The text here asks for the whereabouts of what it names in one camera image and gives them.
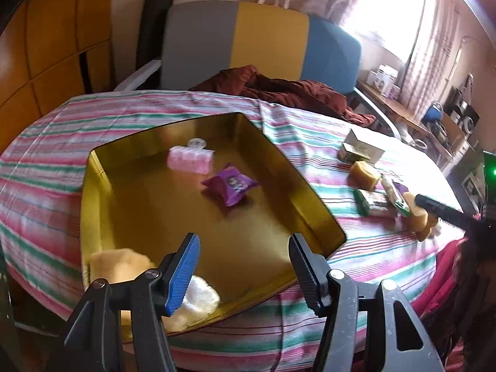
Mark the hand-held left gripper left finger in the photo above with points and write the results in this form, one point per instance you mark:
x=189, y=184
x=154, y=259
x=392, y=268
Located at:
x=184, y=275

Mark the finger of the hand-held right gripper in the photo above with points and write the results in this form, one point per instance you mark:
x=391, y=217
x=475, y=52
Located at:
x=441, y=207

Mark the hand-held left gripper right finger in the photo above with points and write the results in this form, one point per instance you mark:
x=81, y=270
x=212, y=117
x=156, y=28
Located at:
x=310, y=275

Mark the green edged snack packet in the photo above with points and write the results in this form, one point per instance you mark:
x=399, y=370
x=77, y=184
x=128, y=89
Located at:
x=395, y=195

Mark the gold metal tin box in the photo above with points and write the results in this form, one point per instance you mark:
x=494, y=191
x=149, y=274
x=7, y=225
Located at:
x=174, y=221

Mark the pale yellow plush toy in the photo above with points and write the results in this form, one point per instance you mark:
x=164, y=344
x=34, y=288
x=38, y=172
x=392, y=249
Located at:
x=116, y=265

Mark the red fuzzy blanket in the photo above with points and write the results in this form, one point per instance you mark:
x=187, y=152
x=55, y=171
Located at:
x=445, y=279

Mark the black stereo radio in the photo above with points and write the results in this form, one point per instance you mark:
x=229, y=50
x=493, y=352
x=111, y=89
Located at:
x=463, y=112

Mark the white cardboard box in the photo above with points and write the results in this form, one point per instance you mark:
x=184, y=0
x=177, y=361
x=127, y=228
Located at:
x=368, y=141

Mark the purple snack packet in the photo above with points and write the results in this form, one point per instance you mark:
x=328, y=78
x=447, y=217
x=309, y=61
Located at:
x=228, y=184

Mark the small green box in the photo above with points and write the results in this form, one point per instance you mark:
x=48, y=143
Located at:
x=350, y=153

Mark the wooden desk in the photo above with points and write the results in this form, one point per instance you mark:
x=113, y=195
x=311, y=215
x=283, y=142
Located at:
x=395, y=104

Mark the pink roll pack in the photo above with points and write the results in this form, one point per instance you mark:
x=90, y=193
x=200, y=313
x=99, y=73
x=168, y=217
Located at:
x=190, y=161

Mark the purple tissue box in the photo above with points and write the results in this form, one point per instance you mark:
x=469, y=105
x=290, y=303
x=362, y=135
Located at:
x=394, y=92

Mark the small clear plastic case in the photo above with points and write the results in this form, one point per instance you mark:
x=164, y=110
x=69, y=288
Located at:
x=197, y=143

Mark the tall white product box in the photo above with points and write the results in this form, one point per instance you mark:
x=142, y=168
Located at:
x=388, y=74

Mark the small white product box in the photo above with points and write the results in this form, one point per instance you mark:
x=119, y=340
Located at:
x=373, y=79

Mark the striped pink green cloth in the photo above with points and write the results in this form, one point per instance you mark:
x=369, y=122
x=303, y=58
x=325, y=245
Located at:
x=46, y=162

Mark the maroon cloth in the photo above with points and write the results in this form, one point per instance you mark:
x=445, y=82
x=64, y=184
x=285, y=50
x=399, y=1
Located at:
x=302, y=95

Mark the grey yellow blue chair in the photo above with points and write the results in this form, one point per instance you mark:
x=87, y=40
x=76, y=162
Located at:
x=271, y=38

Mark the black rolled mat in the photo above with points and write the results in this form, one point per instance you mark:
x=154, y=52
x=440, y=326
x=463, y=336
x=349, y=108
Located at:
x=153, y=27

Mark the wooden cabinet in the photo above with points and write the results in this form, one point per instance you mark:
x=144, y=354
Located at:
x=50, y=46

